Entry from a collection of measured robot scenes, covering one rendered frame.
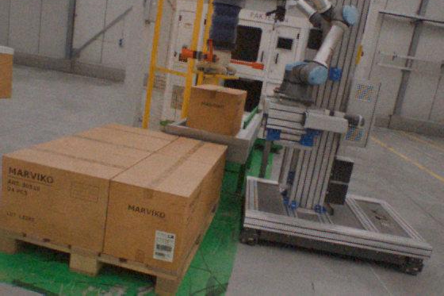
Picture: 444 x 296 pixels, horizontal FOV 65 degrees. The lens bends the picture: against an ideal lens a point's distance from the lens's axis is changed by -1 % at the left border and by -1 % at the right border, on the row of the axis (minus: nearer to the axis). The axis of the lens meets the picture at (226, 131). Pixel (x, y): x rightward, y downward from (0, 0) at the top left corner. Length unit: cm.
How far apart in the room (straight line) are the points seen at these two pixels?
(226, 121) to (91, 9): 1042
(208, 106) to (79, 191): 141
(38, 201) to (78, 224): 24
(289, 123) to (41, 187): 151
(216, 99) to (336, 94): 96
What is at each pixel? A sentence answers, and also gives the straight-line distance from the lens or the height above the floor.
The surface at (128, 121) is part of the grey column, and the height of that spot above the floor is 41.
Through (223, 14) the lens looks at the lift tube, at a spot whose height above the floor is 152.
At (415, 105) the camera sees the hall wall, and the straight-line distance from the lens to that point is 1292.
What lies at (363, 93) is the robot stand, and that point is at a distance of 260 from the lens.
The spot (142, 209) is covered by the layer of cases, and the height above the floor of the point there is 43.
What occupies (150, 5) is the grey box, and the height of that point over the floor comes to 162.
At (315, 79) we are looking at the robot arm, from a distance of 224.
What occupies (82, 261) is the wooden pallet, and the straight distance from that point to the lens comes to 206.
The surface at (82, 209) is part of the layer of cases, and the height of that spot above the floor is 36.
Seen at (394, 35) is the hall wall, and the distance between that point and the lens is 1258.
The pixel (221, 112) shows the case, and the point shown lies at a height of 78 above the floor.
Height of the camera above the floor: 118
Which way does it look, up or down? 11 degrees down
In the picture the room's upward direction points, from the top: 10 degrees clockwise
